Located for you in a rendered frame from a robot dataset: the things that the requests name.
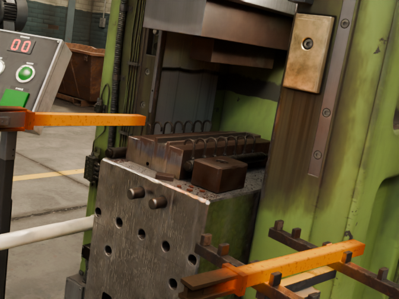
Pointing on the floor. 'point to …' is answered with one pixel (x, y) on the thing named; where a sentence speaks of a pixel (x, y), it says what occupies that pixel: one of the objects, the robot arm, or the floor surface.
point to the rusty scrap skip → (82, 75)
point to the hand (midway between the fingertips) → (4, 118)
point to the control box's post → (6, 191)
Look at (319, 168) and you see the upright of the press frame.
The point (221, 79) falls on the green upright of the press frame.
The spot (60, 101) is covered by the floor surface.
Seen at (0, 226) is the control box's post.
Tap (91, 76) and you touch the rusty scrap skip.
